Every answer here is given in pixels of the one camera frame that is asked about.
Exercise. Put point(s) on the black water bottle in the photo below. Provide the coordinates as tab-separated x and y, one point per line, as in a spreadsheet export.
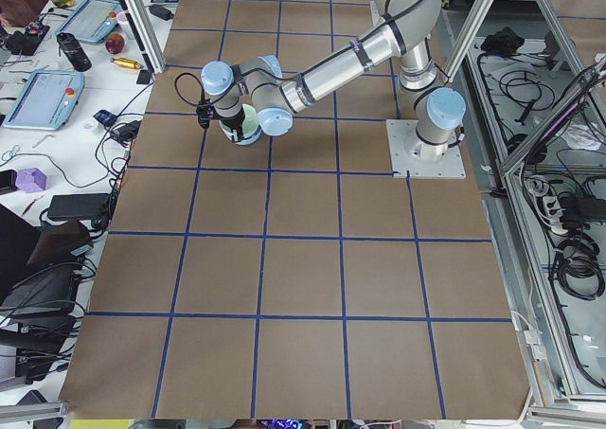
71	48

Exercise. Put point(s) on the green bowl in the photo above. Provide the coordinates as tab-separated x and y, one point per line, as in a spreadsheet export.
251	121

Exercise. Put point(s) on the near teach pendant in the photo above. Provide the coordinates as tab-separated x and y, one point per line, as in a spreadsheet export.
47	100

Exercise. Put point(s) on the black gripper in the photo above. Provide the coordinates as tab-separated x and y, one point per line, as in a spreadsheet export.
233	130

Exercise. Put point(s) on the white cup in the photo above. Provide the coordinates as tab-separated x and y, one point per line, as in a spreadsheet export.
124	25

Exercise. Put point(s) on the small blue black device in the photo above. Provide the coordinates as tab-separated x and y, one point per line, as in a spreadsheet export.
105	118

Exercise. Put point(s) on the teach pendant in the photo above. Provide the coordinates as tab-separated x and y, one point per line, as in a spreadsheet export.
91	21
47	100

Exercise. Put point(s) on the purple block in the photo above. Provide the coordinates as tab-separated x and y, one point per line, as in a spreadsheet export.
31	180

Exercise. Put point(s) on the red apple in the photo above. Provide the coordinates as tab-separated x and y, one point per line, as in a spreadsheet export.
114	43

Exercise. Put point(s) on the black flat box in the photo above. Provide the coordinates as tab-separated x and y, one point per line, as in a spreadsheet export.
143	77

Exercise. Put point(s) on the black power adapter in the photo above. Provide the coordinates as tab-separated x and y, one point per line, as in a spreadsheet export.
85	206

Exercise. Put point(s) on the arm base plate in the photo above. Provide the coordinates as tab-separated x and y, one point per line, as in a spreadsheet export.
413	158

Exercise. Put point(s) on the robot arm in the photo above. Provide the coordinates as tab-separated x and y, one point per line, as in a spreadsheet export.
255	98

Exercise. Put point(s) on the blue bowl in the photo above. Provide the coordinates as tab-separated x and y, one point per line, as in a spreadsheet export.
247	139

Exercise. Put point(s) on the aluminium frame post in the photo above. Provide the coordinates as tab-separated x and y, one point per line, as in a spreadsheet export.
144	35

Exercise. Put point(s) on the far teach pendant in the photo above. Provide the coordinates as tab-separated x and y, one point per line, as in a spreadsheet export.
91	21

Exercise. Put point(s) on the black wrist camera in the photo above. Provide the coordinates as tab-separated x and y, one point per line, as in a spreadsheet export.
205	113

